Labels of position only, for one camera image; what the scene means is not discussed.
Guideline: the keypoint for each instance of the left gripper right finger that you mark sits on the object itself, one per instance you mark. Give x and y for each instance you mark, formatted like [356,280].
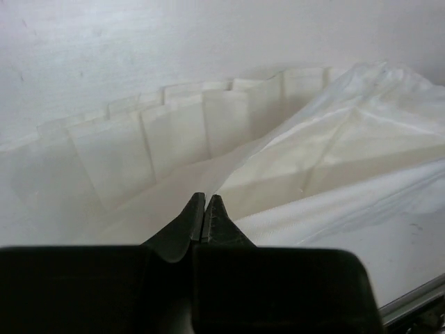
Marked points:
[218,229]

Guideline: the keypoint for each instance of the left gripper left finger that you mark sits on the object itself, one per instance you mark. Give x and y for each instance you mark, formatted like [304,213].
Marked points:
[171,243]

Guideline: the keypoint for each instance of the white pleated skirt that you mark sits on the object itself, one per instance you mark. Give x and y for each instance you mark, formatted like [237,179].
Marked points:
[282,145]

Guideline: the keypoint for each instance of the aluminium frame rail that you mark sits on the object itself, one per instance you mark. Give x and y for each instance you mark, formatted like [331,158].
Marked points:
[411,302]

